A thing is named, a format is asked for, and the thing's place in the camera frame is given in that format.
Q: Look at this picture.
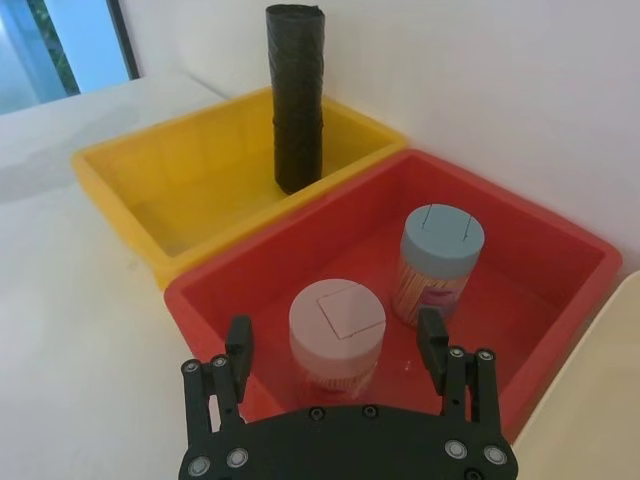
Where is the window with dark frame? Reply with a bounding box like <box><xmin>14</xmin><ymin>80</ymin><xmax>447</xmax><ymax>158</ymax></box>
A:
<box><xmin>0</xmin><ymin>0</ymin><xmax>141</xmax><ymax>117</ymax></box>

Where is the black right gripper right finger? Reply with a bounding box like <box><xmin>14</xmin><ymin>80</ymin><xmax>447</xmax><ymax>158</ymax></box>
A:
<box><xmin>416</xmin><ymin>307</ymin><xmax>503</xmax><ymax>437</ymax></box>

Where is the clear jar with blue lid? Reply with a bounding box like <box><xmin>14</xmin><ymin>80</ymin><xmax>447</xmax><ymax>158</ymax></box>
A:
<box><xmin>391</xmin><ymin>202</ymin><xmax>488</xmax><ymax>330</ymax></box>

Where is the red plastic bin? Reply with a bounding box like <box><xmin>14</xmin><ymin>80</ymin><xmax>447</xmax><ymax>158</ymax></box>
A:
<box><xmin>163</xmin><ymin>148</ymin><xmax>624</xmax><ymax>437</ymax></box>

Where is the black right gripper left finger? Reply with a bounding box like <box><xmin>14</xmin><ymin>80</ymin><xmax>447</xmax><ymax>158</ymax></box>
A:
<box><xmin>180</xmin><ymin>314</ymin><xmax>255</xmax><ymax>443</ymax></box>

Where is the black rolled bag cylinder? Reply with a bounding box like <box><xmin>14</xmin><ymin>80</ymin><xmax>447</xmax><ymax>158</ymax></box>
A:
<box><xmin>263</xmin><ymin>3</ymin><xmax>328</xmax><ymax>197</ymax></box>

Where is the cream plastic bin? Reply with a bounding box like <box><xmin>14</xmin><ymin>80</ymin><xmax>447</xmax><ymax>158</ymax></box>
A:
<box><xmin>511</xmin><ymin>269</ymin><xmax>640</xmax><ymax>480</ymax></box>

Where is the yellow plastic bin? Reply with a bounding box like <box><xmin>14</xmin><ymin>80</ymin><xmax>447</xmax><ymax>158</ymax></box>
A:
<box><xmin>71</xmin><ymin>85</ymin><xmax>408</xmax><ymax>293</ymax></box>

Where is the clear jar with pink lid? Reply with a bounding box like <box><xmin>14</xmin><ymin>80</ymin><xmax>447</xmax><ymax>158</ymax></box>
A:
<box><xmin>288</xmin><ymin>278</ymin><xmax>388</xmax><ymax>402</ymax></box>

